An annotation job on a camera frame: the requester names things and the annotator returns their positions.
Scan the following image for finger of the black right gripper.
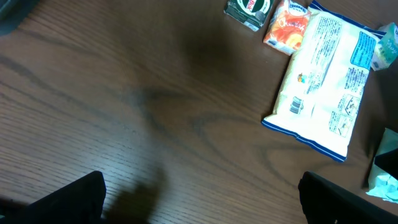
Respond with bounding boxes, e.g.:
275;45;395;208
374;149;398;179

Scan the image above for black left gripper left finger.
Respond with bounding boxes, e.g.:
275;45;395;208
1;171;106;224

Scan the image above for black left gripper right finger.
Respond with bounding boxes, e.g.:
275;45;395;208
298;171;397;224

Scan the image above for orange tissue pack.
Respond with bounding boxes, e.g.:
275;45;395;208
263;0;311;55

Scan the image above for cream wipes pack blue edges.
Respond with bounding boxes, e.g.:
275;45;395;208
262;1;385;162

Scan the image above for teal white Kleenex tissue pack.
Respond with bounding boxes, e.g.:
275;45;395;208
371;22;397;71

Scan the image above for green soft wipes pack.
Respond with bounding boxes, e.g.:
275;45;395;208
366;128;397;203

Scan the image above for black healing ointment box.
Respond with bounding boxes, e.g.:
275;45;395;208
224;0;274;32

